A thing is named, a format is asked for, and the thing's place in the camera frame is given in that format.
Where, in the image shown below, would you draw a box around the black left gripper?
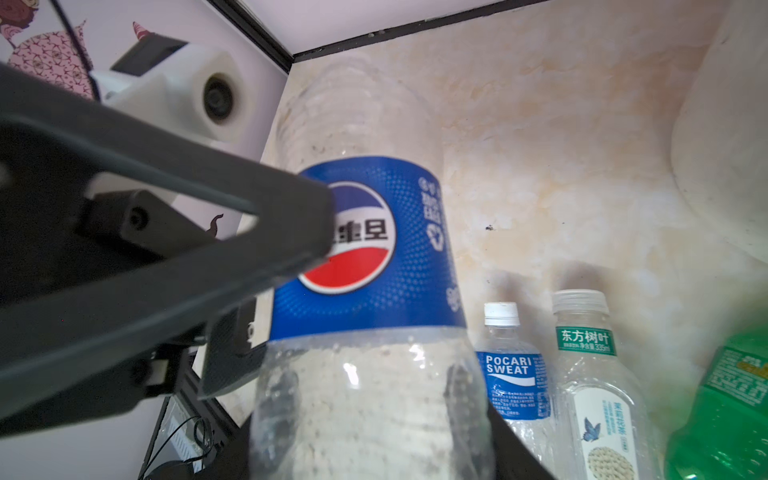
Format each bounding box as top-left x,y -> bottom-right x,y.
1,67 -> 334,437

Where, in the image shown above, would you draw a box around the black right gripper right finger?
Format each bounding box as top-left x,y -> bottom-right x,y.
487,407 -> 554,480

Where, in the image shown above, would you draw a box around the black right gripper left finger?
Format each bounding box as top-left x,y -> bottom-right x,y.
197,417 -> 251,480

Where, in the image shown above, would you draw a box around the Pocari Sweat bottle blue label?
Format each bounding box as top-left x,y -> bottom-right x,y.
475,302 -> 554,467

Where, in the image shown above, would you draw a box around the clear bottle green label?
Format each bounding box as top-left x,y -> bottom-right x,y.
551,289 -> 662,479

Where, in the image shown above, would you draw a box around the blue cap blue label bottle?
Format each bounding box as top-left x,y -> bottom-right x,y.
249,60 -> 495,479

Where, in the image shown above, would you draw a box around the white ribbed waste bin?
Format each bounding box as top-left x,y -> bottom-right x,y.
671,1 -> 767,261

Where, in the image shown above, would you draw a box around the green soda bottle left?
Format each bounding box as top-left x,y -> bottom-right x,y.
664,325 -> 767,479

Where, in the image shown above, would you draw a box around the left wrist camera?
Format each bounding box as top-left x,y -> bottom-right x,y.
91,33 -> 251,145

